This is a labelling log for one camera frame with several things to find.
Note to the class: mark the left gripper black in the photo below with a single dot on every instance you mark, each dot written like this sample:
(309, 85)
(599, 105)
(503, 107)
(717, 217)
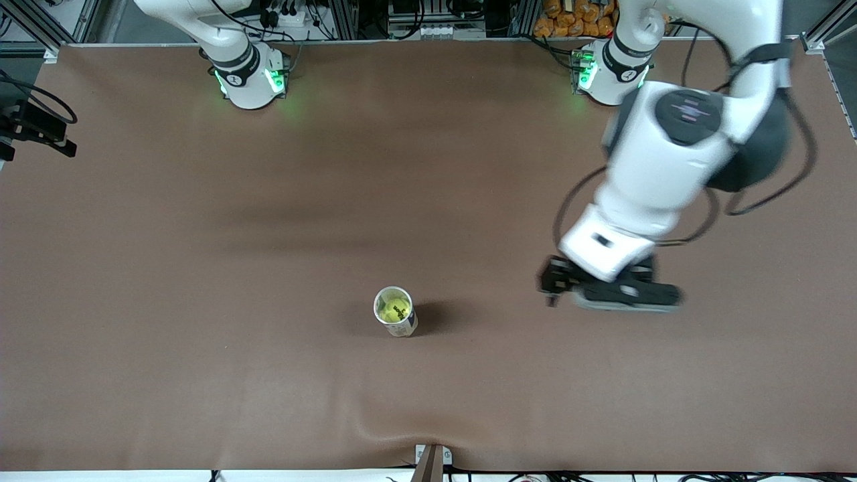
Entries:
(561, 274)

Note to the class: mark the blue white tennis ball can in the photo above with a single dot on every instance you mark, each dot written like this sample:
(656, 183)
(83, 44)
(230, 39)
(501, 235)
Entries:
(402, 329)

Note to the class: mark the yellow tennis ball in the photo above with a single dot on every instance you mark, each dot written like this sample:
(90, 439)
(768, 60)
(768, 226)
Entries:
(394, 309)

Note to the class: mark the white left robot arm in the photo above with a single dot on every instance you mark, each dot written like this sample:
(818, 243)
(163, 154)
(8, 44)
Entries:
(656, 167)

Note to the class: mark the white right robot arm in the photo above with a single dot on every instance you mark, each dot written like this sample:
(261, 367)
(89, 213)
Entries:
(234, 67)

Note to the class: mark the orange packets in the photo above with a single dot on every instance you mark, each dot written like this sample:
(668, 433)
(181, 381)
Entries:
(569, 20)

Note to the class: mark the white power strip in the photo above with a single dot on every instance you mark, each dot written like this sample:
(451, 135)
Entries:
(288, 19)

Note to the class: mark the black clamp-mounted device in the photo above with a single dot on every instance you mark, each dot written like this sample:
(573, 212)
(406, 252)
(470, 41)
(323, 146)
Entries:
(33, 127)

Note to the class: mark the aluminium frame profile with brackets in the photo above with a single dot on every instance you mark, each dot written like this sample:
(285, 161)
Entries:
(428, 468)

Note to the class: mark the aluminium corner frame profile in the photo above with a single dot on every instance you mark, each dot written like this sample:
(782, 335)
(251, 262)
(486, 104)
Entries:
(827, 30)
(40, 30)

